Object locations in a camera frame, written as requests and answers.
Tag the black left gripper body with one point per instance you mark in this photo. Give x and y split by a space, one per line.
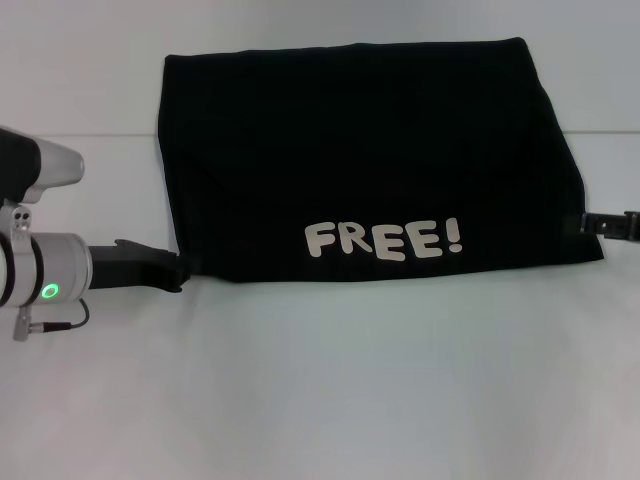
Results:
130 267

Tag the black shirt with FREE print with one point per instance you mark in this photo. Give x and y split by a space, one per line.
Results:
375 150

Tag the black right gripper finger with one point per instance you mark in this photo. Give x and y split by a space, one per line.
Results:
572 224

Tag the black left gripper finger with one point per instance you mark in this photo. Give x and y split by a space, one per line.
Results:
189 272

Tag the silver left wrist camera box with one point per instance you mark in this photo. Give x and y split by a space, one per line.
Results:
45 160

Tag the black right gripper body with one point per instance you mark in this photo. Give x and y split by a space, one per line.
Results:
612 225

